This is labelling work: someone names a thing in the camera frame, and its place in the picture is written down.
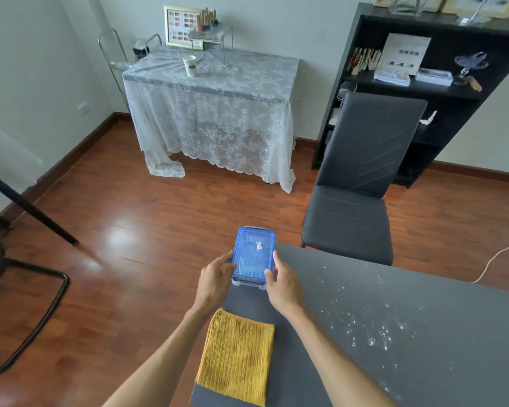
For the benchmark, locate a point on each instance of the person's right hand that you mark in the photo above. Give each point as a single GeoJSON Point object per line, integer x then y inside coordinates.
{"type": "Point", "coordinates": [283, 288]}

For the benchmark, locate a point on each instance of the person's left hand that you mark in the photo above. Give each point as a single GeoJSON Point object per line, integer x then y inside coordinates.
{"type": "Point", "coordinates": [213, 283]}

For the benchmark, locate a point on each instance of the person's right thumb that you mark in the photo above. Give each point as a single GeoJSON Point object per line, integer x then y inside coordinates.
{"type": "Point", "coordinates": [269, 278]}

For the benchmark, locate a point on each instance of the person's left thumb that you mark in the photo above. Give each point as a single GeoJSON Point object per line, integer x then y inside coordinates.
{"type": "Point", "coordinates": [230, 277]}

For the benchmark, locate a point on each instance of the blue transparent plastic box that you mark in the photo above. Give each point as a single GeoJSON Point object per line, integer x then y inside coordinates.
{"type": "Point", "coordinates": [253, 257]}

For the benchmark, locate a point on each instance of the person's left forearm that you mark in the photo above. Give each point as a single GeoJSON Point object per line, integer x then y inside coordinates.
{"type": "Point", "coordinates": [152, 364]}

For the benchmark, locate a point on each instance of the person's right forearm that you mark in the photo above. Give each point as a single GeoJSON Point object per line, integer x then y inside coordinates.
{"type": "Point", "coordinates": [339, 360]}

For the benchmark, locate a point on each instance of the yellow microfibre cloth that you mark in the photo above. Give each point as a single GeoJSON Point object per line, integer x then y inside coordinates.
{"type": "Point", "coordinates": [236, 356]}

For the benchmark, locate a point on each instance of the dark grey upholstered chair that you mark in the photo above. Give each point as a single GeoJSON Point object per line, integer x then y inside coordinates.
{"type": "Point", "coordinates": [356, 182]}

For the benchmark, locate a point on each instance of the white lace tablecloth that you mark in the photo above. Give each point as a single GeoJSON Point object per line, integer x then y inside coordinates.
{"type": "Point", "coordinates": [220, 110]}

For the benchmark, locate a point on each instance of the black table leg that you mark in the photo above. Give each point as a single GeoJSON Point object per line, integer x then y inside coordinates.
{"type": "Point", "coordinates": [29, 207]}

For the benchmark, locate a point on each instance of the white paper cup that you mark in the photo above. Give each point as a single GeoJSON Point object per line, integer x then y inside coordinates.
{"type": "Point", "coordinates": [190, 65]}

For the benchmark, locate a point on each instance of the black cantilever chair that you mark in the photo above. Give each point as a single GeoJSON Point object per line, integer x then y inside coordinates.
{"type": "Point", "coordinates": [12, 300]}

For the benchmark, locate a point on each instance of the white plug adapter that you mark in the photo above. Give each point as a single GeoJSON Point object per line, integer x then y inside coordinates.
{"type": "Point", "coordinates": [428, 118]}

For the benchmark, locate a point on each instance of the stack of white booklets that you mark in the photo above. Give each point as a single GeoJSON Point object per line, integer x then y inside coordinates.
{"type": "Point", "coordinates": [392, 77]}

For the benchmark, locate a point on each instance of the fan of colour sample sticks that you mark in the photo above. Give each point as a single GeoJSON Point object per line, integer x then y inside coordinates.
{"type": "Point", "coordinates": [364, 60]}

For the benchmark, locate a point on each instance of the clear acrylic riser shelf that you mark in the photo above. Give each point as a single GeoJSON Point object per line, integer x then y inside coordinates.
{"type": "Point", "coordinates": [214, 38]}

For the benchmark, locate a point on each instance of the small black device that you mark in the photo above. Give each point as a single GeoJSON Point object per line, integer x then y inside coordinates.
{"type": "Point", "coordinates": [141, 49]}

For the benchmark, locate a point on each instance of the black bookshelf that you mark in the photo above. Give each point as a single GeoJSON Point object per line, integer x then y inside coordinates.
{"type": "Point", "coordinates": [449, 101]}

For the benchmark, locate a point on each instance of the framed colour sample chart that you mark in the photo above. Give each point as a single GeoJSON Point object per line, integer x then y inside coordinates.
{"type": "Point", "coordinates": [180, 27]}

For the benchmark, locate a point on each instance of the row of nail polish bottles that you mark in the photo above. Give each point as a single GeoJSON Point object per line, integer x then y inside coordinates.
{"type": "Point", "coordinates": [207, 19]}

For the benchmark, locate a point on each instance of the clear flat plastic case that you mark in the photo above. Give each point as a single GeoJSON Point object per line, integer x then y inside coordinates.
{"type": "Point", "coordinates": [434, 76]}

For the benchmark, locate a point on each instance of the white printed sign card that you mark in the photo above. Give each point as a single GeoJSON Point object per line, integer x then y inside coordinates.
{"type": "Point", "coordinates": [406, 54]}

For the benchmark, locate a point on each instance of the small wooden block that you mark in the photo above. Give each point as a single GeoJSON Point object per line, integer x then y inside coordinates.
{"type": "Point", "coordinates": [474, 83]}

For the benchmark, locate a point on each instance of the clear glass stemmed dish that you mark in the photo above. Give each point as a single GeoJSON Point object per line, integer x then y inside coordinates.
{"type": "Point", "coordinates": [470, 65]}

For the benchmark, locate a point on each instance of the clear glass vase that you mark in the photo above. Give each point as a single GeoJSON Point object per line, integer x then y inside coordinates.
{"type": "Point", "coordinates": [407, 5]}

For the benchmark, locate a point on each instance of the framed picture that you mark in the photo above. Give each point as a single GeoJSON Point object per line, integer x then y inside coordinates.
{"type": "Point", "coordinates": [479, 5]}

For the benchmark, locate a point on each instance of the white wall socket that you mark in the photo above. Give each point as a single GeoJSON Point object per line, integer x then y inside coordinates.
{"type": "Point", "coordinates": [83, 108]}

